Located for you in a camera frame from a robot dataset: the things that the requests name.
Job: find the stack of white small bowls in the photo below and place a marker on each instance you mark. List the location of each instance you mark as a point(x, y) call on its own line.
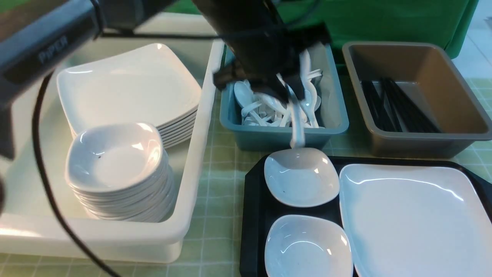
point(121, 172)

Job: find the stack of white square plates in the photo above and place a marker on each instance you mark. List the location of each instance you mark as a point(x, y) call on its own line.
point(149, 84)

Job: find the teal plastic bin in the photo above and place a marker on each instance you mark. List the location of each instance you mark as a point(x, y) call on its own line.
point(332, 114)

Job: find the black serving tray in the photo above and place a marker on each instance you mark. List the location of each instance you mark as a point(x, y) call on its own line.
point(261, 209)

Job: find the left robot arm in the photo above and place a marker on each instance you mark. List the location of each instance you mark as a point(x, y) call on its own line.
point(39, 34)

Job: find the pile of white spoons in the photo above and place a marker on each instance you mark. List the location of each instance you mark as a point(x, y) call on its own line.
point(259, 109)

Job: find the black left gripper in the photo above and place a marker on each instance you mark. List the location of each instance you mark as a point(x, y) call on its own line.
point(263, 45)

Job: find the white ceramic spoon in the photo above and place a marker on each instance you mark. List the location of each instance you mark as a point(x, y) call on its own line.
point(298, 136)

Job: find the large white square plate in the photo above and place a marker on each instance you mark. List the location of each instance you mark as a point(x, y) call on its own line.
point(407, 221)

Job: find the green checkered tablecloth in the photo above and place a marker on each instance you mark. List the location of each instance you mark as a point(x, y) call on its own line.
point(212, 243)

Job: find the green backdrop cloth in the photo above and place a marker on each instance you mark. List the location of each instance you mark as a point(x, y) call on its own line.
point(439, 22)

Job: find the bundle of black chopsticks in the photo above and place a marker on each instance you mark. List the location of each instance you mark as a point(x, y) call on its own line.
point(393, 111)

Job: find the white small bowl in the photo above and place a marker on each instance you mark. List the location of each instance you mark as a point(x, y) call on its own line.
point(307, 246)
point(301, 178)

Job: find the white small bowl front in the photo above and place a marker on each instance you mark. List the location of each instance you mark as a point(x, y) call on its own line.
point(307, 246)

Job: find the brown plastic bin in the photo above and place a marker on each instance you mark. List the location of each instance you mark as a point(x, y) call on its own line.
point(430, 81)

